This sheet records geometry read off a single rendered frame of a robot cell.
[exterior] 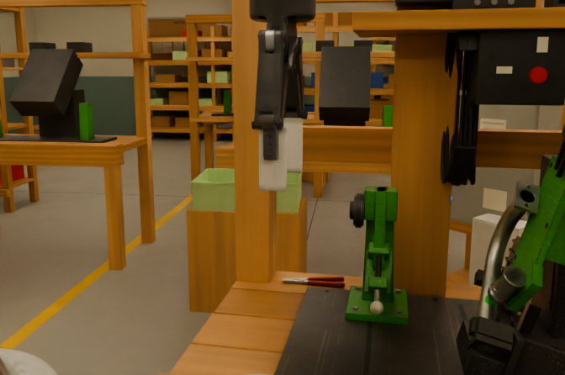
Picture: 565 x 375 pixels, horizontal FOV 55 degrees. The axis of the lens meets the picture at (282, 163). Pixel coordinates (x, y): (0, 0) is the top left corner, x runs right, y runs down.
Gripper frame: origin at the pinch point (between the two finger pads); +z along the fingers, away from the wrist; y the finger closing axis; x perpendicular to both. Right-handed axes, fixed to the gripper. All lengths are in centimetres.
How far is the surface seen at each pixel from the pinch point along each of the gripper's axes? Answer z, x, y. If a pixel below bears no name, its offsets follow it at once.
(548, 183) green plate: 8, 39, -36
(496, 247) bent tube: 23, 33, -42
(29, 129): 52, -359, -437
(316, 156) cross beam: 11, -6, -74
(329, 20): -77, -77, -723
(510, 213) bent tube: 15, 35, -40
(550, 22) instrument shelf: -20, 42, -53
